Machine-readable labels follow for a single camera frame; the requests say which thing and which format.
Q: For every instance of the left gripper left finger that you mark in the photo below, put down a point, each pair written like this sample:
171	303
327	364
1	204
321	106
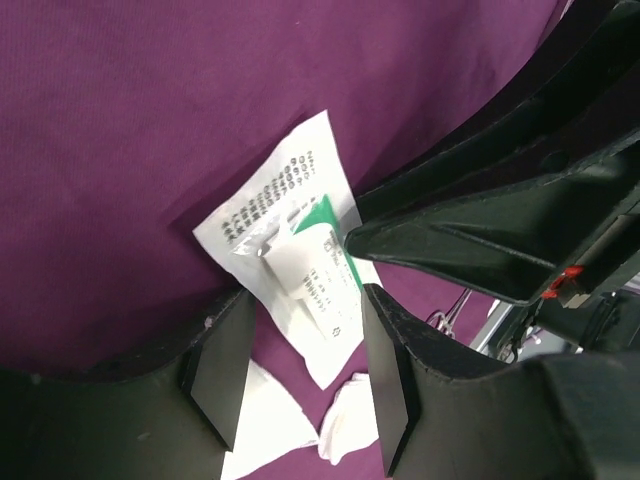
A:
168	410

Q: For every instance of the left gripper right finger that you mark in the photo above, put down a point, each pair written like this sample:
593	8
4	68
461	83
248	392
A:
445	411

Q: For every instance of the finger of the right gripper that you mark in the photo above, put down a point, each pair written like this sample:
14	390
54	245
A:
590	48
555	220

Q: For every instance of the white green sterile pouch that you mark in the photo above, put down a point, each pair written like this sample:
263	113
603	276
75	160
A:
282	236

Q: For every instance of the steel hemostat bottom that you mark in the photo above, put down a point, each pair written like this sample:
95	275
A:
445	321

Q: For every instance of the purple surgical cloth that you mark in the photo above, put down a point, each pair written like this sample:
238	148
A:
125	123

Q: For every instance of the white gauze pad middle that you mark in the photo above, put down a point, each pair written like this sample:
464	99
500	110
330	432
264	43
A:
271	424

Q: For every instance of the white gauze pad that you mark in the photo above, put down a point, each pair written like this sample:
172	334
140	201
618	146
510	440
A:
271	424
349	424

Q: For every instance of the white gauze pad bottom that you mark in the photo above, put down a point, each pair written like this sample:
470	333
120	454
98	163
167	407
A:
349	424

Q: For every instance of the aluminium front rail frame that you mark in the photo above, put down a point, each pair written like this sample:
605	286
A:
508	330

